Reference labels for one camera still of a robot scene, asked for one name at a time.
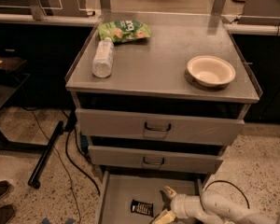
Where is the clear plastic water bottle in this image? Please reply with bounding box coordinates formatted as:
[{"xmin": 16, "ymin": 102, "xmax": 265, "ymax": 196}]
[{"xmin": 92, "ymin": 37, "xmax": 114, "ymax": 78}]

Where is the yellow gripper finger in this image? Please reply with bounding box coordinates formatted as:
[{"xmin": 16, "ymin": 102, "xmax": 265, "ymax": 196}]
[
  {"xmin": 163, "ymin": 186, "xmax": 177, "ymax": 200},
  {"xmin": 152, "ymin": 209, "xmax": 175, "ymax": 224}
]

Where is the top grey drawer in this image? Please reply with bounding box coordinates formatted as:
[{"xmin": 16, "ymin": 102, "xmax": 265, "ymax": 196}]
[{"xmin": 76, "ymin": 108, "xmax": 245, "ymax": 146}]

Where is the lower brown shoe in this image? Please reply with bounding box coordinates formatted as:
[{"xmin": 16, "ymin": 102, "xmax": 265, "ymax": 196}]
[{"xmin": 0, "ymin": 204, "xmax": 16, "ymax": 224}]

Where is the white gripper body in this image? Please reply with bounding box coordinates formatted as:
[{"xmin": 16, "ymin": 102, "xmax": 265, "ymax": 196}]
[{"xmin": 170, "ymin": 194, "xmax": 207, "ymax": 224}]

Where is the white paper bowl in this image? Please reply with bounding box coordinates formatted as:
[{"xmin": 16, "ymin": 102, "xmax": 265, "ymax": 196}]
[{"xmin": 187, "ymin": 55, "xmax": 236, "ymax": 88}]

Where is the black table leg bar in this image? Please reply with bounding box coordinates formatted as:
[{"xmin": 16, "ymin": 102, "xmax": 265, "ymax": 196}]
[{"xmin": 28, "ymin": 121, "xmax": 63, "ymax": 189}]

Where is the grey metal drawer cabinet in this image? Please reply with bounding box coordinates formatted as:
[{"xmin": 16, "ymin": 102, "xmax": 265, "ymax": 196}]
[{"xmin": 64, "ymin": 10, "xmax": 263, "ymax": 185}]

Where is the middle grey drawer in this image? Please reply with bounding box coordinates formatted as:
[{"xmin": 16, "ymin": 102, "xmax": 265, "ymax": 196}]
[{"xmin": 89, "ymin": 146, "xmax": 222, "ymax": 174}]

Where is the black cable left floor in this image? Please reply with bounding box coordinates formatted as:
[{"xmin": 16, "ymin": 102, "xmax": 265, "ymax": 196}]
[{"xmin": 61, "ymin": 109, "xmax": 101, "ymax": 197}]

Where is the black side table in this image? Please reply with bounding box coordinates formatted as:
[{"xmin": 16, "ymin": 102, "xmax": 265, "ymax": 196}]
[{"xmin": 0, "ymin": 55, "xmax": 29, "ymax": 108}]

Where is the black looped floor cable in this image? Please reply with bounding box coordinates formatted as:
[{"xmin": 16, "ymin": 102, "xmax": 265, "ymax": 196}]
[{"xmin": 203, "ymin": 179, "xmax": 251, "ymax": 210}]

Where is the black rxbar chocolate bar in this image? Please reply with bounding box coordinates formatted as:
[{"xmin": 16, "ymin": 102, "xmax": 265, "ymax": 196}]
[{"xmin": 131, "ymin": 200, "xmax": 154, "ymax": 217}]

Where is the green snack bag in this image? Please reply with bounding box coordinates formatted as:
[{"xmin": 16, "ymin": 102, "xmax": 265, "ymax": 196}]
[{"xmin": 97, "ymin": 20, "xmax": 152, "ymax": 43}]

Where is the bottom grey open drawer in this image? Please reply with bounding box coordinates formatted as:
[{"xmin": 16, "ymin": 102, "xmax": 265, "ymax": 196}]
[{"xmin": 94, "ymin": 169, "xmax": 202, "ymax": 224}]

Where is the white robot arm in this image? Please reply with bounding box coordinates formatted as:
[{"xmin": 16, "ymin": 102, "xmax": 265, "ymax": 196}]
[{"xmin": 152, "ymin": 186, "xmax": 280, "ymax": 224}]

